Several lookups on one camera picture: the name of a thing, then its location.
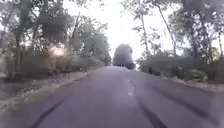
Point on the large dark tree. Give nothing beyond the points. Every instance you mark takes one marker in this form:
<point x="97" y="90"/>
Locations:
<point x="122" y="55"/>

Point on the dark bush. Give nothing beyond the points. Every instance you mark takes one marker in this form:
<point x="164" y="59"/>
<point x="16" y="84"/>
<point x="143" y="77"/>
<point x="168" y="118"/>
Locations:
<point x="130" y="66"/>

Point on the grey asphalt road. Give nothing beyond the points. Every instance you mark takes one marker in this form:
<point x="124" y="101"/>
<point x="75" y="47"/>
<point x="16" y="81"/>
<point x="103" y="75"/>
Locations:
<point x="113" y="100"/>

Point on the dense wood of trees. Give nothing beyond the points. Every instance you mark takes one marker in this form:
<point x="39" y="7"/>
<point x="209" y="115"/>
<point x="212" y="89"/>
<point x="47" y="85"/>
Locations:
<point x="43" y="33"/>

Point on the leaf-strewn earth verge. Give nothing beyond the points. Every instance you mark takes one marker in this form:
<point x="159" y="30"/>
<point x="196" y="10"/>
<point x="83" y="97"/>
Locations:
<point x="33" y="88"/>

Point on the row of trees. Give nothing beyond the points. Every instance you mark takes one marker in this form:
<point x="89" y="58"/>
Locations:
<point x="195" y="36"/>

